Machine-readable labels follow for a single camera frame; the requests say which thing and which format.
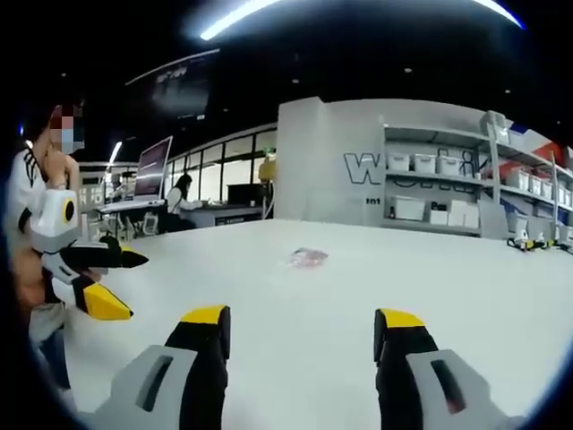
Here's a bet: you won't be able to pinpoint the person's blue trouser leg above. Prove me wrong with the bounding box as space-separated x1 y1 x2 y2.
36 326 73 391

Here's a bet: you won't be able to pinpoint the white storage bin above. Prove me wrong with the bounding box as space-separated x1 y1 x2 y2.
413 153 438 175
437 155 463 176
388 151 411 173

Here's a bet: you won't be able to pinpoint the dark hanging ceiling screen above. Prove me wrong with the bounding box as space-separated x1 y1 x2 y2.
124 47 221 121

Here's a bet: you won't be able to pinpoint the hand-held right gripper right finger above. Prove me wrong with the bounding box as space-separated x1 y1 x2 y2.
373 307 530 430

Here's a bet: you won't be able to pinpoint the tall grey shelving rack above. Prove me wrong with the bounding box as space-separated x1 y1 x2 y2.
481 109 573 245

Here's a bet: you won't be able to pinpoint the grey metal shelving unit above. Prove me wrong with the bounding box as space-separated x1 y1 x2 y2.
381 124 494 237

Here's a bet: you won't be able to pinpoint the large standing display screen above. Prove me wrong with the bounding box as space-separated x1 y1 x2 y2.
133 135 175 202

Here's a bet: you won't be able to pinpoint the black office desk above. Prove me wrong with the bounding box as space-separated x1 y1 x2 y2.
178 204 266 232

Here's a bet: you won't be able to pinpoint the curved ceiling light strip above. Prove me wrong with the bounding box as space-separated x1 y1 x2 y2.
473 0 526 29

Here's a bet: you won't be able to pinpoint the clear resealable bag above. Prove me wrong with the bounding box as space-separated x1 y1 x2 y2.
278 246 331 271

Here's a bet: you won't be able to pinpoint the person in white shirt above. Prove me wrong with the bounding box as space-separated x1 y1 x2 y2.
5 145 77 252

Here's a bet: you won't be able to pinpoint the large white storage box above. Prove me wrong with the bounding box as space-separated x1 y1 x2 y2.
393 196 427 222

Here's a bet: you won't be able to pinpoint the row of white bins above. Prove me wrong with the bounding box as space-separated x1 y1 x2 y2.
504 168 573 208

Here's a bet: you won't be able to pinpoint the yellow machine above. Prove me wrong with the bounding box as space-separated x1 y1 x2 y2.
258 153 278 185

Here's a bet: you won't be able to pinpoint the black computer monitor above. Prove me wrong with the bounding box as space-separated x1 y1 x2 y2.
227 183 266 209

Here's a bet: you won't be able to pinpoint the yellow black tools on table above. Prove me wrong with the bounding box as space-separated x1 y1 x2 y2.
506 229 573 255

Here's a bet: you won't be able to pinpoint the small white box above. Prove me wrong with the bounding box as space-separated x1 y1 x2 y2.
429 201 450 227

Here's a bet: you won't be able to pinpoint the long ceiling light strip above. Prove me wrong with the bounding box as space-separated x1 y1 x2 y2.
199 0 281 42

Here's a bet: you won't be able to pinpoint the white flat boxes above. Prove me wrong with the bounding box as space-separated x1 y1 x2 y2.
449 199 481 228

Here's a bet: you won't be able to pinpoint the white work desk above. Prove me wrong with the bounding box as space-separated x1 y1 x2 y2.
95 198 167 215

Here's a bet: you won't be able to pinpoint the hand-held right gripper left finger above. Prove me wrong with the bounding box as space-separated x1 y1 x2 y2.
76 304 232 430

